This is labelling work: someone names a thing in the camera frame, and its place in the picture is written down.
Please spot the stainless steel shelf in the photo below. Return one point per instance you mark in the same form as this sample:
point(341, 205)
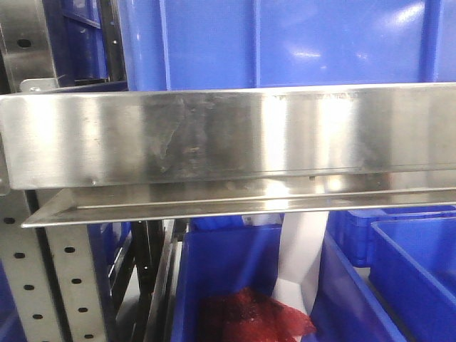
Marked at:
point(128, 156)

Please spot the blue bin lower middle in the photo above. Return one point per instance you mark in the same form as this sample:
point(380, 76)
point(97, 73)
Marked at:
point(224, 261)

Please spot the blue bin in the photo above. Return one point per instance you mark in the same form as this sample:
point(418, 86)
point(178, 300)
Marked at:
point(224, 261)
point(413, 268)

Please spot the white paper sheet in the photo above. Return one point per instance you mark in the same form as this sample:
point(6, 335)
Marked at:
point(299, 261)

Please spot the large blue crate upper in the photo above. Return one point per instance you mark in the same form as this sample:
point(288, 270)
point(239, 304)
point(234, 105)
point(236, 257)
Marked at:
point(182, 45)

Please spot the red mesh cloth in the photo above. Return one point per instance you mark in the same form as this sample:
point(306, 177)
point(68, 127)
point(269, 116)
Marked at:
point(249, 315)

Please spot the blue bin lower right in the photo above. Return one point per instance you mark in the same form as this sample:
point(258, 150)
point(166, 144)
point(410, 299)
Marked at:
point(413, 268)

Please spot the perforated metal shelf post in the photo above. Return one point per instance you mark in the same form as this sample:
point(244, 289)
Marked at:
point(28, 265)

